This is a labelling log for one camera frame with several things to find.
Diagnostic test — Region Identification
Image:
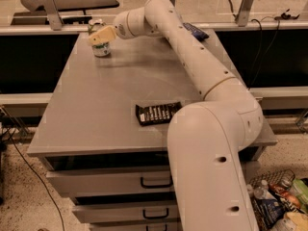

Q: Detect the grey drawer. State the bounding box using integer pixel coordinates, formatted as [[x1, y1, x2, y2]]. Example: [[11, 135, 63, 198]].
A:
[[46, 166, 174, 197], [90, 221, 183, 231], [72, 200, 179, 223]]

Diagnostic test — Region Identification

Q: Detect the left metal bracket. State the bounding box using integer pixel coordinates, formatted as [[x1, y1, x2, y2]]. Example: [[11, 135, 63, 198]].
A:
[[39, 0, 63, 31]]

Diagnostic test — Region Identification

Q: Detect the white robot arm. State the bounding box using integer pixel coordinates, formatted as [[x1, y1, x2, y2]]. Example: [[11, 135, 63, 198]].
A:
[[90, 0, 263, 231]]

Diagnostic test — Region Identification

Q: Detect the black cable on rail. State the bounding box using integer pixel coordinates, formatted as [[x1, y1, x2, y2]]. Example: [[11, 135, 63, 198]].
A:
[[224, 0, 295, 89]]

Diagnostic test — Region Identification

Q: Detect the bottom grey drawer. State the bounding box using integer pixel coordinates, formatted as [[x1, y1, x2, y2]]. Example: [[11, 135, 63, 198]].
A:
[[90, 221, 183, 231]]

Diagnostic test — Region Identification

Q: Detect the middle grey drawer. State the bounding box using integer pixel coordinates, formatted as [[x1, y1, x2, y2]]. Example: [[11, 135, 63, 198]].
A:
[[72, 200, 179, 223]]

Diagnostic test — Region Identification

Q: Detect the right metal bracket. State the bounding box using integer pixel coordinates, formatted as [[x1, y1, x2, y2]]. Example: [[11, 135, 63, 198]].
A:
[[235, 0, 254, 27]]

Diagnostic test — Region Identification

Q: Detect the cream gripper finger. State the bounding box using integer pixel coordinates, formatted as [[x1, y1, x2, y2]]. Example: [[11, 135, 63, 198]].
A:
[[89, 25, 116, 45]]

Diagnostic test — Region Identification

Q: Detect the top grey drawer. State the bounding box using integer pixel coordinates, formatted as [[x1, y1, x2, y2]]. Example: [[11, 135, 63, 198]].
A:
[[46, 166, 174, 197]]

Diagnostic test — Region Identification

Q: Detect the red snack bag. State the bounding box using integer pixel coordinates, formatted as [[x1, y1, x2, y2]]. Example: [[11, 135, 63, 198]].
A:
[[269, 184, 301, 208]]

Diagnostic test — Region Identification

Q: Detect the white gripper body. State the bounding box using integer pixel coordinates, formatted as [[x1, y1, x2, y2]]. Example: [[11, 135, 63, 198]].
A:
[[114, 7, 151, 39]]

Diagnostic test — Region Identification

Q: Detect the grey drawer cabinet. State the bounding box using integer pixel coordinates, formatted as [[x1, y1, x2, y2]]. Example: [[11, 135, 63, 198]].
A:
[[26, 29, 278, 231]]

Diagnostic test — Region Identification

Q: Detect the blue bag in basket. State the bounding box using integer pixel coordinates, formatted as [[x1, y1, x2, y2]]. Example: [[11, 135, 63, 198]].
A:
[[256, 199, 285, 229]]

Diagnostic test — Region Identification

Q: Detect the black floor cable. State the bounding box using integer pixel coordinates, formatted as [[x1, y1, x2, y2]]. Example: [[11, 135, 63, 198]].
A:
[[0, 106, 66, 231]]

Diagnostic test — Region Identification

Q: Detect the clear water bottle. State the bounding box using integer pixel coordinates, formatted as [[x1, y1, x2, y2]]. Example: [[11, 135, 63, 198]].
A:
[[253, 180, 274, 199]]

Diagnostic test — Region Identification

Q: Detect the blue chip bag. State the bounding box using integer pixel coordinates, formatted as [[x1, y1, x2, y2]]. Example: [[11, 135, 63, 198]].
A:
[[183, 22, 209, 41]]

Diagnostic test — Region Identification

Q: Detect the black snack bar wrapper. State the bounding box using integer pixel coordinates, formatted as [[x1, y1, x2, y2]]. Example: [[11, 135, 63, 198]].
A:
[[135, 102, 182, 126]]

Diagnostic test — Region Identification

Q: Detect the wire basket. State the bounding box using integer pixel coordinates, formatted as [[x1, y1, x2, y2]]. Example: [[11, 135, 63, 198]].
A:
[[249, 169, 299, 231]]

